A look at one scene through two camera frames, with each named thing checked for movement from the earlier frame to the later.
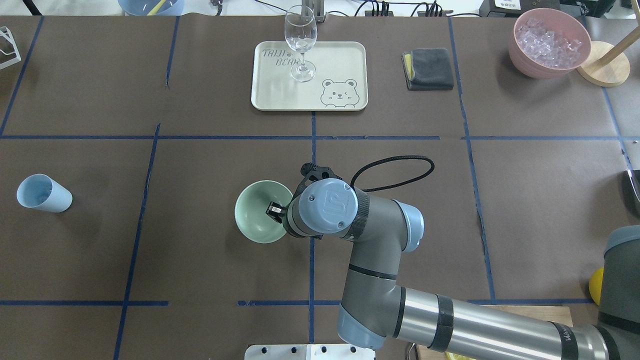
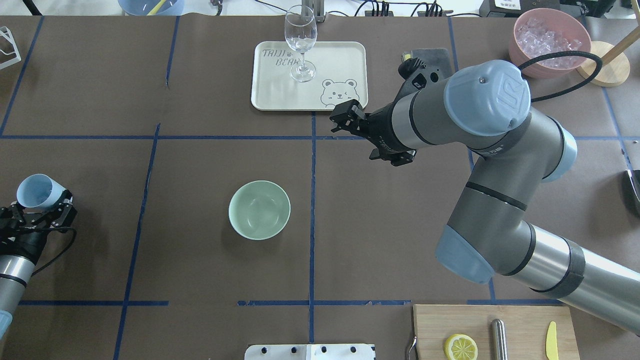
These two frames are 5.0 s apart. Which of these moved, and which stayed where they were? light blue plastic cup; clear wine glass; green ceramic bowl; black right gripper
Moved: black right gripper
Stayed: light blue plastic cup; green ceramic bowl; clear wine glass
